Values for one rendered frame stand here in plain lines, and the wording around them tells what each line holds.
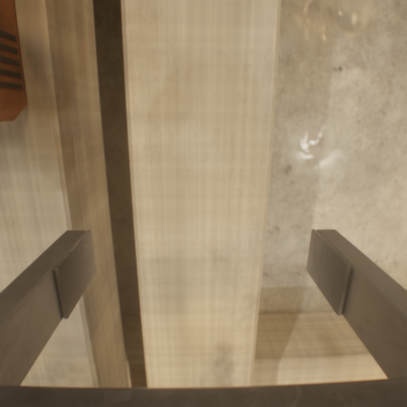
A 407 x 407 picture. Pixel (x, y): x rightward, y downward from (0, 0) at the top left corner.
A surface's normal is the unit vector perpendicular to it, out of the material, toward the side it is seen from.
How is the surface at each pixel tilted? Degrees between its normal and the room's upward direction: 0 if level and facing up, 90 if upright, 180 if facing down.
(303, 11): 0
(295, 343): 90
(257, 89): 0
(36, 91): 0
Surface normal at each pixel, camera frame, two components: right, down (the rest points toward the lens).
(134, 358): 0.00, -0.95
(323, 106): 0.03, 0.30
